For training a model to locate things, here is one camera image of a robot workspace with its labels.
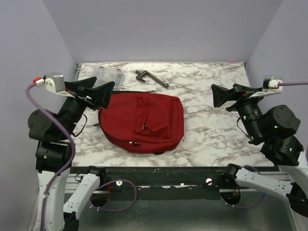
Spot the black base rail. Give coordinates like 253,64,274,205
69,166,277,202

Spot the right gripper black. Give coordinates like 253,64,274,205
210,83,264,141

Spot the red backpack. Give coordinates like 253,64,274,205
98,91,184,154

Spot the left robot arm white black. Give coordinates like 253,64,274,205
26,73,115,231

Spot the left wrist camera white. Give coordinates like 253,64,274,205
33,73,72,97

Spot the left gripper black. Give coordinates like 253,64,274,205
60,76,115,138

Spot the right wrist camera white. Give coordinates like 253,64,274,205
249,75,283,99

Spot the right aluminium extrusion rail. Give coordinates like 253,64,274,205
271,172,294,182

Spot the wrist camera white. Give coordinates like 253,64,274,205
33,73,72,97
249,75,283,99

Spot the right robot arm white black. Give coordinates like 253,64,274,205
211,80,308,217

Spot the clear plastic organizer box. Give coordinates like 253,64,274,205
91,66,125,90

